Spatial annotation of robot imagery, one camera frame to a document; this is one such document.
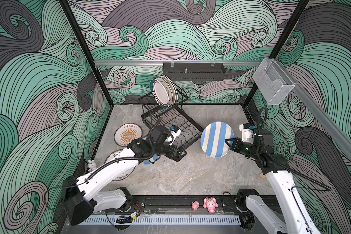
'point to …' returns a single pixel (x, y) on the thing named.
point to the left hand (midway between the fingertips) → (180, 149)
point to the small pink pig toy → (195, 205)
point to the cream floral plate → (176, 100)
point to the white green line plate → (172, 95)
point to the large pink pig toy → (210, 203)
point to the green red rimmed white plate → (159, 93)
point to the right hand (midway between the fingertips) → (226, 141)
